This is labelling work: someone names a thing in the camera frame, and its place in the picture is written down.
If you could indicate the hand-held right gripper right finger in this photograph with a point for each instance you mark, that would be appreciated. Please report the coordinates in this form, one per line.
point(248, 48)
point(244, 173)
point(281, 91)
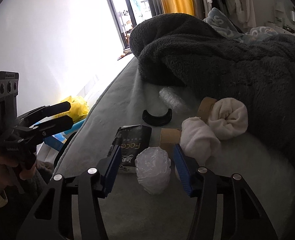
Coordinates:
point(183, 172)

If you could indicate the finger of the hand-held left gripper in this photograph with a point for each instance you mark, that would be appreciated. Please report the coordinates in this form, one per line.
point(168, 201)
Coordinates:
point(57, 125)
point(52, 108)

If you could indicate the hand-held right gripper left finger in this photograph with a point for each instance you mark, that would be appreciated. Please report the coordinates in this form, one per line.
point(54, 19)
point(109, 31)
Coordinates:
point(113, 170)

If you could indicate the clear plastic ball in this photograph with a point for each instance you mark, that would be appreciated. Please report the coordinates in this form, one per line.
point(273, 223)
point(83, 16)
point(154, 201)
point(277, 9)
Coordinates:
point(152, 170)

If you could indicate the person's left hand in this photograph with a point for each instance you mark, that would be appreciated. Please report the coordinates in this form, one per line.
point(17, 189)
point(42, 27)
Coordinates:
point(3, 166)

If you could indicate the blue packet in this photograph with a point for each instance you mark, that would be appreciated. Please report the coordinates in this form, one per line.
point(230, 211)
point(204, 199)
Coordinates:
point(55, 138)

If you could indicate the yellow plastic bag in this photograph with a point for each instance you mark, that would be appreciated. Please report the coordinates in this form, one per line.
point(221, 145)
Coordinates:
point(78, 107)

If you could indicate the black printed packet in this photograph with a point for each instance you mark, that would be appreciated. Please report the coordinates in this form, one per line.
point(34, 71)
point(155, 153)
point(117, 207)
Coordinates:
point(135, 140)

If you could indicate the rolled white sock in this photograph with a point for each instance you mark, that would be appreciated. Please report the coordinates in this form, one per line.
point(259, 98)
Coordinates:
point(227, 120)
point(200, 137)

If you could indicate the black curved plastic piece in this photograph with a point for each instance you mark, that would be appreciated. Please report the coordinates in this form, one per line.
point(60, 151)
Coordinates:
point(152, 121)

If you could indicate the white fleece sheet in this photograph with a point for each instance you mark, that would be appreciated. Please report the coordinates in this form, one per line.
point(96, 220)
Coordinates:
point(250, 167)

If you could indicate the clear bubble wrap roll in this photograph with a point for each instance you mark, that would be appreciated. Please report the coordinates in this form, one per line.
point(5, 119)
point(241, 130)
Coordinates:
point(170, 98)

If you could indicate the grey bed mattress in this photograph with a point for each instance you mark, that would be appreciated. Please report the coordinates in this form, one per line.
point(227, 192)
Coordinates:
point(127, 92)

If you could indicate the sliding glass door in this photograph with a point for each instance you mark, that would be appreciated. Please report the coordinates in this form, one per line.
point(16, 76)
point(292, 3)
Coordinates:
point(115, 12)

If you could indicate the dark grey fleece blanket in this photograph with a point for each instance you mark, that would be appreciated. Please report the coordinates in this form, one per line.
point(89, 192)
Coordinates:
point(237, 67)

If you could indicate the light blue printed blanket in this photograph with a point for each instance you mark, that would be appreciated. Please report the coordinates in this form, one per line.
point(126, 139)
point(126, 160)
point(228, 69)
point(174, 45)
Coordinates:
point(220, 22)

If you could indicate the patterned grey pillow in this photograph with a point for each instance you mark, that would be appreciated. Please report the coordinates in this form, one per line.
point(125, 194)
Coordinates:
point(262, 33)

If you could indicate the white vanity table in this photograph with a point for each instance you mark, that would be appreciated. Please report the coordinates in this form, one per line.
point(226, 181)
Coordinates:
point(280, 22)

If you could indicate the white hanging jacket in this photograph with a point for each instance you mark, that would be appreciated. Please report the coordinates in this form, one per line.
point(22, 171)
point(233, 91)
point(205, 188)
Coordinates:
point(245, 5)

